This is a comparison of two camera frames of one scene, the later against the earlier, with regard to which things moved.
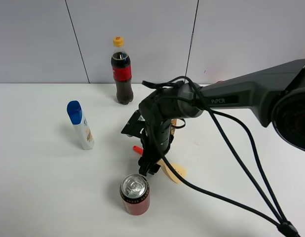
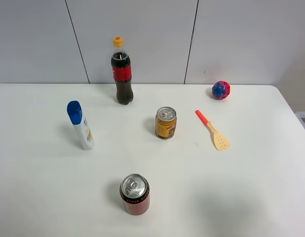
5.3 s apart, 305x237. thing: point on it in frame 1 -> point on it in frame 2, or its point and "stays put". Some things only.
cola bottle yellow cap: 122,70 stays put
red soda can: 134,193 stays put
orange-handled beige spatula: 166,170 -> 219,141
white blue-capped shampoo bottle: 81,126 stays put
